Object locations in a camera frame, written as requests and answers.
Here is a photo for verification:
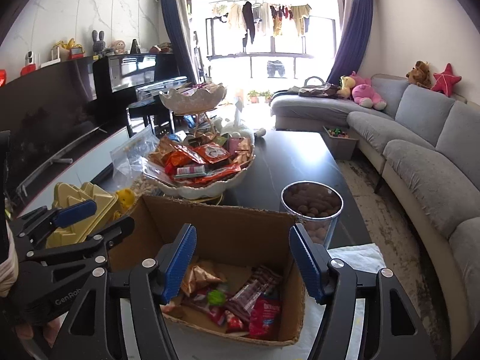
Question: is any orange tan snack bag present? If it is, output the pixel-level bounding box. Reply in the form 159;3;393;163
181;260;227;297

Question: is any green lollipop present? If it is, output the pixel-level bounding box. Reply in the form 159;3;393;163
207;289;227;307

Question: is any pink red snack bag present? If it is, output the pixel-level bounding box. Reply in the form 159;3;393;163
248;295;281;341

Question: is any maroon striped snack packet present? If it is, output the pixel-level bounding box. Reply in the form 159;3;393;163
224;266;282;323

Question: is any red crinkled snack bag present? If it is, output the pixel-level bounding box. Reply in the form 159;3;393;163
182;289;225;327

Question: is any small red candy packet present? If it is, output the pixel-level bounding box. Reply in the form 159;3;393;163
224;310;246;334

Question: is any person's left hand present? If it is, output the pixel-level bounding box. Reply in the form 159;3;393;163
14;316;63;347

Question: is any gold lid snack container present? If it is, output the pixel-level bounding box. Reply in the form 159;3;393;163
46;182;120;248

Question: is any clear plastic snack bag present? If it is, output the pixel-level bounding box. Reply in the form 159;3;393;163
111;127;161;197

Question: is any black television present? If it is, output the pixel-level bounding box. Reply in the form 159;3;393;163
0;57;107;194

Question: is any white tiered snack tray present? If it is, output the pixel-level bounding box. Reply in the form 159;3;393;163
141;84;256;200

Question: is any brown cardboard box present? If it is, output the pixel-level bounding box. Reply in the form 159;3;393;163
109;196;305;347

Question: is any clear tall nut jar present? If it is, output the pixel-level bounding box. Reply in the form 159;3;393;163
281;180;344;249

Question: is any red heart balloon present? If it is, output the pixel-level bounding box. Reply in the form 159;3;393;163
0;69;7;87

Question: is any black upright piano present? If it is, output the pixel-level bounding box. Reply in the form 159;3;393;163
93;54;188;135

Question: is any grey curved sofa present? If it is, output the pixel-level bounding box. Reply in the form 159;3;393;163
270;73;480;308

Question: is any grey rabbit figurine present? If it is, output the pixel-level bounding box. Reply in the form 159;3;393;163
92;30;106;57

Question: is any grey toy storage bin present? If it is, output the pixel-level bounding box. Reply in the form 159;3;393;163
323;126;358;160

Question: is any pink plush toy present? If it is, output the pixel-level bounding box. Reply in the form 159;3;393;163
350;72;387;111

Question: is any yellow plush toy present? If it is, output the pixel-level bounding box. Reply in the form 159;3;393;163
337;76;356;99

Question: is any handbag on sofa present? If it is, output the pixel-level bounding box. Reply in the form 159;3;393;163
298;76;341;98

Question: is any red star pillow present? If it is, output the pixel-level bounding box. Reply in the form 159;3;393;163
431;63;462;97

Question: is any brown lion plush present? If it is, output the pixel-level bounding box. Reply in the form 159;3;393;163
406;60;432;89

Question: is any left blue curtain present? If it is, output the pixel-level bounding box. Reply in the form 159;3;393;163
160;0;198;84

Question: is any blue curtain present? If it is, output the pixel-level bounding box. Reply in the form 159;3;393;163
160;0;198;84
327;0;374;84

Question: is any right blue curtain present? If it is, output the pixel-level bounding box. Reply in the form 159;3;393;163
327;0;374;84

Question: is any white red security camera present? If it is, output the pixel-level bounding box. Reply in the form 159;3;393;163
20;50;38;77

